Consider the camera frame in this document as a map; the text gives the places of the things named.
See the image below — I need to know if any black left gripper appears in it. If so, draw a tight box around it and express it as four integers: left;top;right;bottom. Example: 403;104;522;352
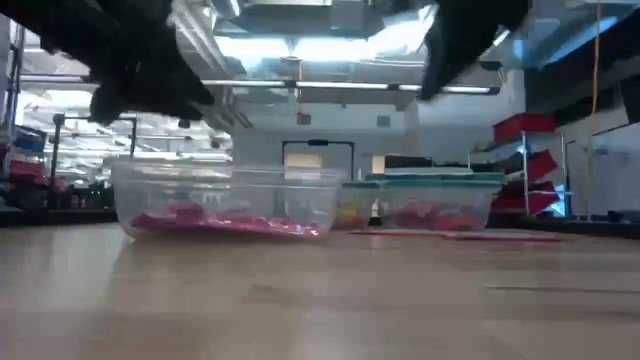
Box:
88;19;217;127

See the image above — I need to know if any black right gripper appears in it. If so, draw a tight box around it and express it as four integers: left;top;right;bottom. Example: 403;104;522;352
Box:
417;0;532;102

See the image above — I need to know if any clear lid teal rim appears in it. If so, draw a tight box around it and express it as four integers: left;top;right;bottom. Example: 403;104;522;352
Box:
364;172;509;190

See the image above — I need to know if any red Skittles pack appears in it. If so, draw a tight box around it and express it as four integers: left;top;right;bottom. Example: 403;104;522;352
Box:
394;202;441;231
438;207;485;232

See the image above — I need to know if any yellow candy pack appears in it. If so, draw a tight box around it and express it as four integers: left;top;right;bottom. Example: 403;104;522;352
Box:
335;204;367;229

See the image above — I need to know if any black monitor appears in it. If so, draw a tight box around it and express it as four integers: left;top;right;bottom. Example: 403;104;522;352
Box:
383;155;435;170

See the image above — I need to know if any ceiling light tube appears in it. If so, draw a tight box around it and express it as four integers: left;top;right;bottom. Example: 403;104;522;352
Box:
18;73;502;96

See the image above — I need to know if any red storage bin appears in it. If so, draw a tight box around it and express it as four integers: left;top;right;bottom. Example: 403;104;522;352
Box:
492;111;558;147
492;180;561;217
517;148;559;185

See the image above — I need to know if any metal shelf rack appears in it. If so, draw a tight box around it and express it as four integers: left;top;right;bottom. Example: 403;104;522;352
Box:
466;128;572;222

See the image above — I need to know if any black stand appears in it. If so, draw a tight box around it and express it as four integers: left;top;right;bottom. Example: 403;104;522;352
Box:
48;112;140;214

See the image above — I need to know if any storage shelf with bins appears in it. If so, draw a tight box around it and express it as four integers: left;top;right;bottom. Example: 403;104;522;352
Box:
0;122;117;227

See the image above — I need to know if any glass partition panel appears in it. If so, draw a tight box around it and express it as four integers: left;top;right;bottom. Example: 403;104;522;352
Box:
566;121;640;220

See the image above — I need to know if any yellow cable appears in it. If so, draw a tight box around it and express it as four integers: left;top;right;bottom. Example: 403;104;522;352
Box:
579;0;602;217

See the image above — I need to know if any grey frame post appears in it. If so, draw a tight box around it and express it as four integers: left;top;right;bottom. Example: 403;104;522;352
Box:
2;19;30;132

